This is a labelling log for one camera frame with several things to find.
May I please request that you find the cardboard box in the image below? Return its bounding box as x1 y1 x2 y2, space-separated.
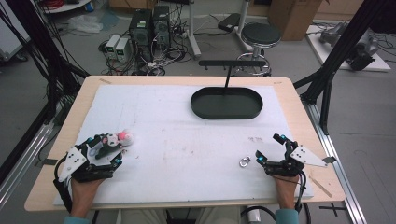
268 0 323 42

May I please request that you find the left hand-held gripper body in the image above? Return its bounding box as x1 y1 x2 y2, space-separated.
58 136 115 184

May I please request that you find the black metal frame with cables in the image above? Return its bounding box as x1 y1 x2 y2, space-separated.
0 0 92 185

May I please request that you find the round white table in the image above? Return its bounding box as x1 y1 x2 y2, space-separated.
40 0 93 15

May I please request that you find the thin wooden stick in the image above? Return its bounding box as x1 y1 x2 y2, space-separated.
309 175 333 199

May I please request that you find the white desk leg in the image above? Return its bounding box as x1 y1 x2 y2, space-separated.
234 0 254 53
186 0 203 60

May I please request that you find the flat black box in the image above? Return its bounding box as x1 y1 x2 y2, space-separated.
217 12 242 34

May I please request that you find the white cylinder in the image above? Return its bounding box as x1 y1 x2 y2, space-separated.
247 206 262 224

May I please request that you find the black computer tower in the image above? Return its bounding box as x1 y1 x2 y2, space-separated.
152 5 172 49
129 8 154 63

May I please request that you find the black device on board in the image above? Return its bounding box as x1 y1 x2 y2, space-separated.
346 28 381 72

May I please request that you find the white table mat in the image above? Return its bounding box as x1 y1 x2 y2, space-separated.
52 84 315 206

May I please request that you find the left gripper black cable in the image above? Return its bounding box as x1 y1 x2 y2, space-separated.
53 155 75 215

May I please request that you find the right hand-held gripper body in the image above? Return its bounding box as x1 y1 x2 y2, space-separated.
264 141 329 177

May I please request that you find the tangle of floor cables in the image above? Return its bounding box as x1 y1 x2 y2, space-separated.
98 12 192 77

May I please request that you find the black round stool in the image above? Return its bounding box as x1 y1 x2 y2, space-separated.
235 21 282 77

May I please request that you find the aluminium rail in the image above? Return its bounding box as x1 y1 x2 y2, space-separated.
0 121 56 210
302 102 369 224

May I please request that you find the grey device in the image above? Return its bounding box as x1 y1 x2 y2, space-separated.
319 21 347 47

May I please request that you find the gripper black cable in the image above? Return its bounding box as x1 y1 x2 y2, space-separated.
53 155 75 215
240 171 312 224

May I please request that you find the white cabinet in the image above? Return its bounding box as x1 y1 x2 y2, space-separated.
0 0 31 63

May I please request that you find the white floor board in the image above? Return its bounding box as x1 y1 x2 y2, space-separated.
305 23 392 73

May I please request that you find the white power supply unit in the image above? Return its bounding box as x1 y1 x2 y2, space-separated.
105 35 121 59
115 36 131 63

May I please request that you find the plush toy keychain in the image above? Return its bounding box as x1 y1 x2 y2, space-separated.
88 129 134 159

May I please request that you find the person's right hand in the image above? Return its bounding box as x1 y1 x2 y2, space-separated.
270 175 301 200

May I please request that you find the black tape strip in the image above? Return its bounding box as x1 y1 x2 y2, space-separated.
36 158 59 167

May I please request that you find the black tray stand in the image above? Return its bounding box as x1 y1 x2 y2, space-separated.
191 60 267 120

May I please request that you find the person's left hand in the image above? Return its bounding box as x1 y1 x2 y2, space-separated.
70 178 106 208

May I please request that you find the white plastic bag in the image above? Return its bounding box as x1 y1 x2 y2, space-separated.
66 14 104 35

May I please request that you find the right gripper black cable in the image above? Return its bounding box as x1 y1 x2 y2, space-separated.
240 171 312 224

